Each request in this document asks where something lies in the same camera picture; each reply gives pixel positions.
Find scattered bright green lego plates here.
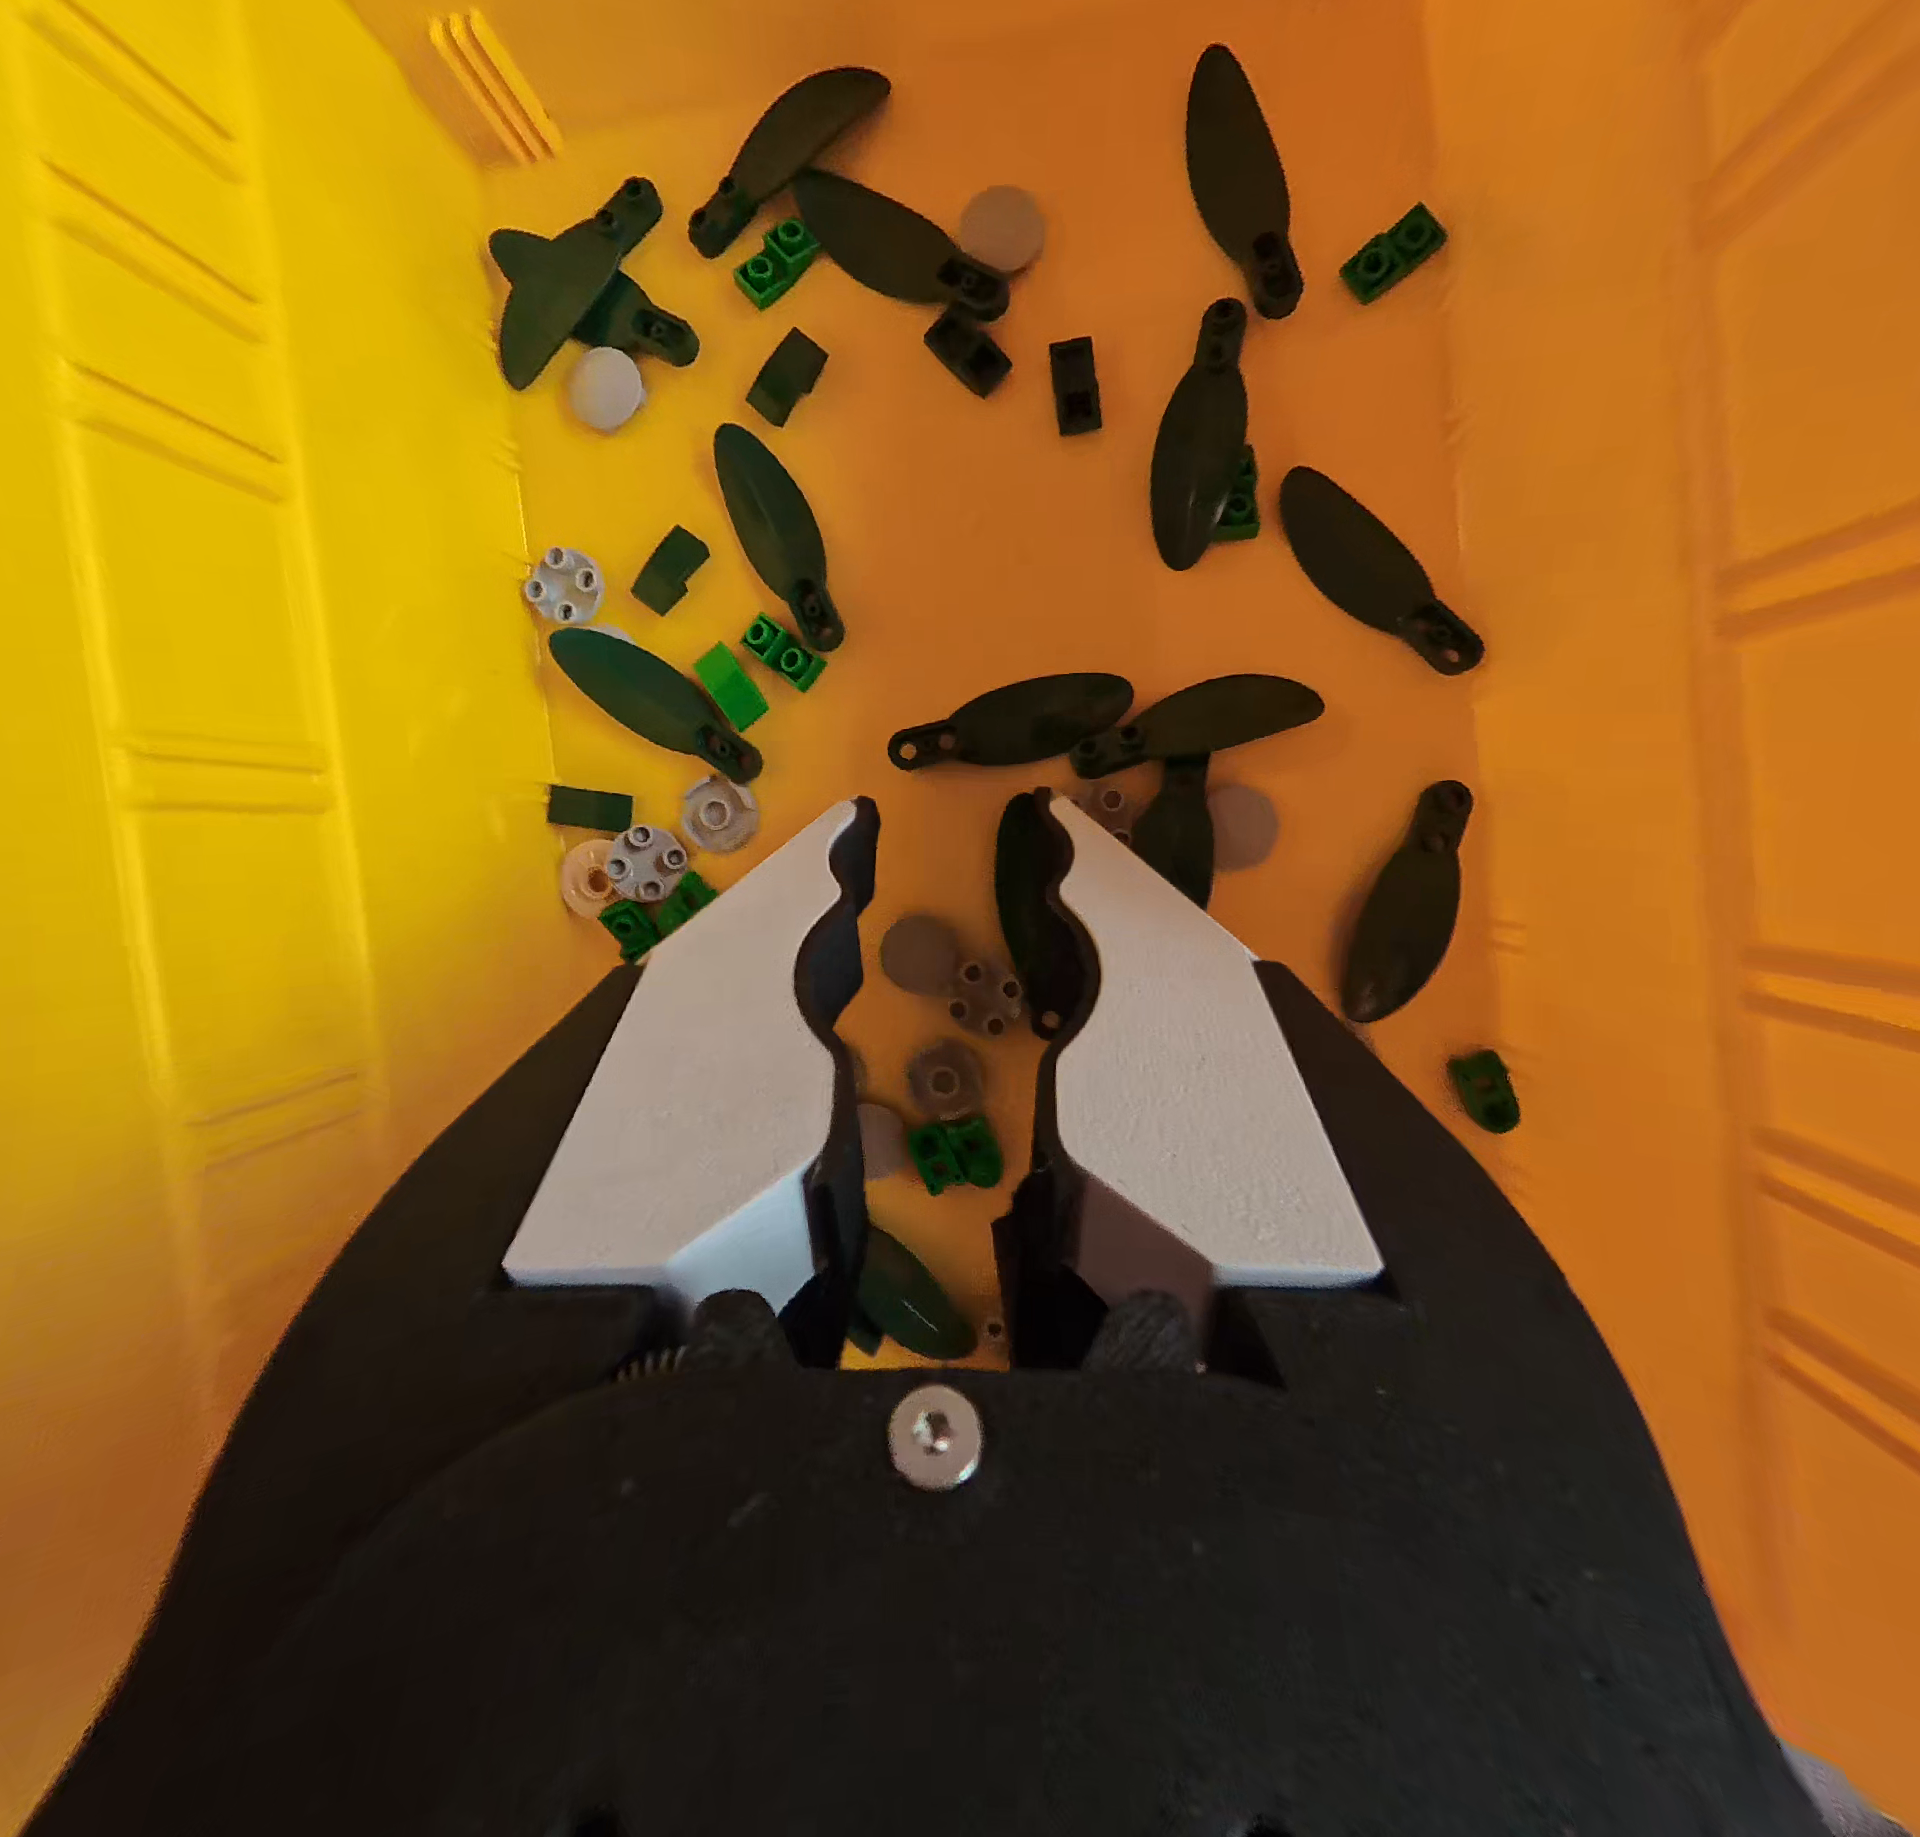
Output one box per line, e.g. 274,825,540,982
602,202,1522,1199

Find dark green lego leaf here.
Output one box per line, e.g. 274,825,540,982
994,787,1061,1041

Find dark green lego slope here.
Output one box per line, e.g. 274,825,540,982
745,326,830,430
630,523,711,617

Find scattered grey round lego pieces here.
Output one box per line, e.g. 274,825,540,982
522,185,1282,1180

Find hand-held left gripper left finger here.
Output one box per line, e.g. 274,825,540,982
503,794,883,1370

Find dark green leaf pieces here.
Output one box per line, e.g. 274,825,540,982
487,43,1486,1362

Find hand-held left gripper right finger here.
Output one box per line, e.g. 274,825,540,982
994,790,1387,1370

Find yellow plastic bin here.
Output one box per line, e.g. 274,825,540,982
0,0,1920,1825

